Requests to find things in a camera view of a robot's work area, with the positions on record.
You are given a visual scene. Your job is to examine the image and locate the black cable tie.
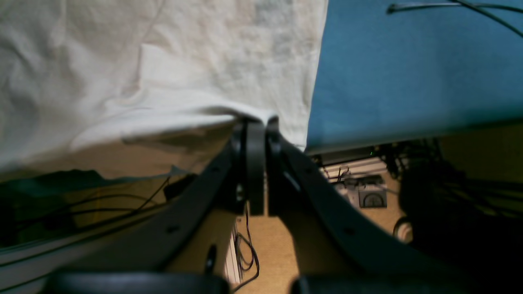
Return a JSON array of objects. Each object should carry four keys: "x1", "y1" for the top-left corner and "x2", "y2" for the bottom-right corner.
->
[
  {"x1": 452, "y1": 0, "x2": 523, "y2": 37},
  {"x1": 387, "y1": 2, "x2": 523, "y2": 14}
]

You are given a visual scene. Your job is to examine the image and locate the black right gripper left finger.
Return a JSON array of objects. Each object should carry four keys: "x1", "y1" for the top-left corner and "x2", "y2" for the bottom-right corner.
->
[{"x1": 43, "y1": 120, "x2": 266, "y2": 294}]

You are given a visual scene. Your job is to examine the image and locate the beige T-shirt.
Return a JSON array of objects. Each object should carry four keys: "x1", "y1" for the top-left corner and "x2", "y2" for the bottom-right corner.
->
[{"x1": 0, "y1": 0, "x2": 329, "y2": 182}]

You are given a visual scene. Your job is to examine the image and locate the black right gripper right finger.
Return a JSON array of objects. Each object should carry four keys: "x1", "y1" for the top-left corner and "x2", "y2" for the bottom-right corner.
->
[{"x1": 266, "y1": 118, "x2": 482, "y2": 294}]

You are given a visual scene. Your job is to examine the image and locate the blue table cloth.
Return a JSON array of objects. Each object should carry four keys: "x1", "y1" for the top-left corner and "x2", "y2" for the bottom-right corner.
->
[{"x1": 306, "y1": 0, "x2": 523, "y2": 153}]

